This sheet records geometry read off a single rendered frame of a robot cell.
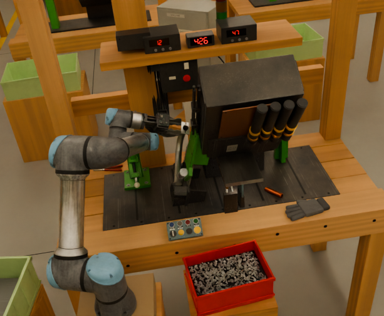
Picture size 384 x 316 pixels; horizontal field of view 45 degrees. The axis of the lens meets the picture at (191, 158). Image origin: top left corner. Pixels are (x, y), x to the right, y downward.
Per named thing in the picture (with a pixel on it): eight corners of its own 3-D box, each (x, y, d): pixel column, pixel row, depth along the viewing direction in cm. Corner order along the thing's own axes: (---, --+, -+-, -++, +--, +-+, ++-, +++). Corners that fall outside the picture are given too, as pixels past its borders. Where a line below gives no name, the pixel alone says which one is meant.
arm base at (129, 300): (132, 324, 162) (128, 306, 156) (91, 323, 164) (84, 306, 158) (139, 289, 174) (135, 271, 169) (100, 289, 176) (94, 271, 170)
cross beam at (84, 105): (322, 83, 243) (324, 67, 238) (74, 117, 235) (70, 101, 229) (319, 79, 248) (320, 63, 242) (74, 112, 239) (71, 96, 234)
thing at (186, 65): (199, 88, 213) (197, 58, 205) (163, 93, 212) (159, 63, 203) (195, 77, 223) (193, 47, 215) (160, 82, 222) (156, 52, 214)
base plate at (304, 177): (339, 197, 215) (340, 194, 214) (103, 234, 208) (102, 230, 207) (309, 147, 249) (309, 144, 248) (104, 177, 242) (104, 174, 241)
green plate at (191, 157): (206, 176, 208) (215, 136, 197) (187, 174, 207) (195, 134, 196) (202, 161, 218) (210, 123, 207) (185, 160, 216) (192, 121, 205)
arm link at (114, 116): (103, 128, 202) (106, 109, 203) (128, 131, 205) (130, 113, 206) (105, 124, 194) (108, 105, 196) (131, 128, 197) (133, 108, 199)
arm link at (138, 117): (129, 130, 204) (130, 113, 206) (139, 131, 205) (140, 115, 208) (132, 125, 197) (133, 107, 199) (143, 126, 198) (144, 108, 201)
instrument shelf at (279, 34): (302, 45, 207) (302, 37, 205) (101, 71, 201) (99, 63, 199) (285, 27, 227) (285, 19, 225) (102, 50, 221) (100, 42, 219)
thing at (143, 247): (391, 231, 213) (396, 207, 204) (62, 284, 203) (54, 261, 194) (377, 211, 224) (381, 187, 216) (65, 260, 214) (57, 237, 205)
